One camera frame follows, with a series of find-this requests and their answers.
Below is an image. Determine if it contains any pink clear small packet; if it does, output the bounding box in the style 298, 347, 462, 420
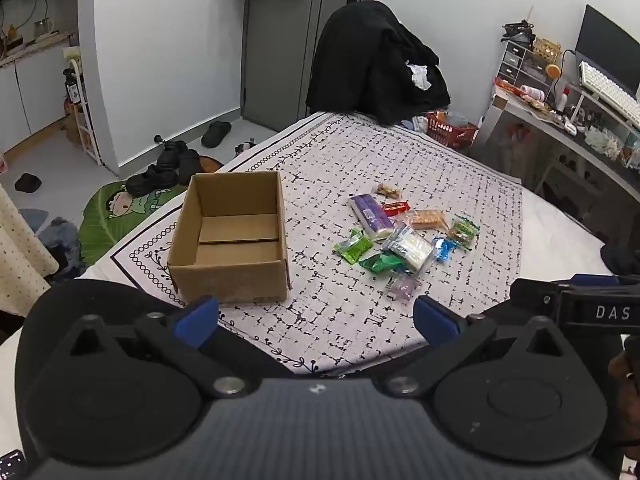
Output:
385, 272, 421, 303

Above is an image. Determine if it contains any dark cloth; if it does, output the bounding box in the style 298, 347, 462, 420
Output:
601, 241, 640, 277

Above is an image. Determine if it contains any red plastic basket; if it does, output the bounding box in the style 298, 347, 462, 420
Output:
425, 110, 480, 150

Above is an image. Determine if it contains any green cartoon rug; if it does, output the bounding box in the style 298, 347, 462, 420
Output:
79, 152, 226, 267

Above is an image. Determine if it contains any white keyboard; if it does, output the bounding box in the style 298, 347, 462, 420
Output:
577, 60, 640, 128

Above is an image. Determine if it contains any white storage rack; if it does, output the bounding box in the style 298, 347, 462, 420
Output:
62, 57, 103, 166

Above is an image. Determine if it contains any long purple snack packet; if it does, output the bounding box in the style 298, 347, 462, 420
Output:
348, 194, 396, 240

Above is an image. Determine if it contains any black shoe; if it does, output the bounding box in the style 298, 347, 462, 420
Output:
157, 141, 188, 171
179, 149, 206, 186
125, 167, 178, 197

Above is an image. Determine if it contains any clear white snack packet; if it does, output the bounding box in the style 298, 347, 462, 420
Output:
382, 224, 435, 273

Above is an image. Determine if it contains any black keypad device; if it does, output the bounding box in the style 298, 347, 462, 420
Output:
0, 449, 26, 480

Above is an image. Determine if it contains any grey drawer organiser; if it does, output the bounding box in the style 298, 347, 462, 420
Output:
498, 40, 553, 83

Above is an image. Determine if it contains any black computer monitor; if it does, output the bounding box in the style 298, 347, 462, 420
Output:
575, 4, 640, 103

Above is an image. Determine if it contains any green cookie packet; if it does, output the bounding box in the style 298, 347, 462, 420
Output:
447, 214, 481, 252

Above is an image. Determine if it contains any person's right hand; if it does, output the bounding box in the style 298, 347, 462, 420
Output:
608, 347, 640, 413

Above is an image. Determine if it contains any brown cardboard box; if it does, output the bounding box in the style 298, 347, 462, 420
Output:
166, 171, 292, 308

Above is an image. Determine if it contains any black-dashed white printed blanket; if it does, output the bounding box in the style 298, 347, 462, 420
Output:
82, 110, 526, 378

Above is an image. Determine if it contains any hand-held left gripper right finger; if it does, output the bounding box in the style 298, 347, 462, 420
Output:
382, 294, 571, 401

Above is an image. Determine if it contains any small blue snack packet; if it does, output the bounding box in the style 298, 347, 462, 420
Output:
431, 236, 459, 263

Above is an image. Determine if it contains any white cabinet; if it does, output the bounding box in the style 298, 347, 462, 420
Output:
0, 35, 83, 153

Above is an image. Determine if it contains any dark green snack packet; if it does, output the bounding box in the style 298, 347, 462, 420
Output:
358, 252, 408, 276

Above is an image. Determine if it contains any black jacket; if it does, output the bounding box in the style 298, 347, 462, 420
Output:
306, 1, 451, 126

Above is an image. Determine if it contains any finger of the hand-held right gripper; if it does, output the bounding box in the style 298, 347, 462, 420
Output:
571, 273, 623, 287
507, 277, 566, 321

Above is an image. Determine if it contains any crumpled white cloth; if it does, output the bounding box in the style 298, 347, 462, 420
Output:
406, 61, 432, 91

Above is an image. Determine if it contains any grey desk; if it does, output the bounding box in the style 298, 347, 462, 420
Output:
480, 85, 640, 221

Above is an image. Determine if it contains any dotted cream cloth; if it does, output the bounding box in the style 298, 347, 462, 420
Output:
0, 182, 60, 291

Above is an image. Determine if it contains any grey blue cloth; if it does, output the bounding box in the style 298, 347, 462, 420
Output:
20, 209, 86, 281

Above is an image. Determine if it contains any dark spray bottle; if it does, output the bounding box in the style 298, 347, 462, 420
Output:
62, 69, 81, 103

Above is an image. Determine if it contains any black slipper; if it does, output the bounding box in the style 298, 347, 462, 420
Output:
201, 121, 232, 148

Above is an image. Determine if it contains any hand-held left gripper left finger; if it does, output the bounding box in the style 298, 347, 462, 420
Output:
65, 296, 261, 401

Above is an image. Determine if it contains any orange cracker packet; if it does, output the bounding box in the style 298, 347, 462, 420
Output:
404, 208, 447, 231

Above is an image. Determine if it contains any grey door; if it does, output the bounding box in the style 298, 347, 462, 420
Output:
240, 0, 368, 133

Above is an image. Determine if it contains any bright green snack packet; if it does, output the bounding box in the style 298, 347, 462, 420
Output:
333, 228, 374, 265

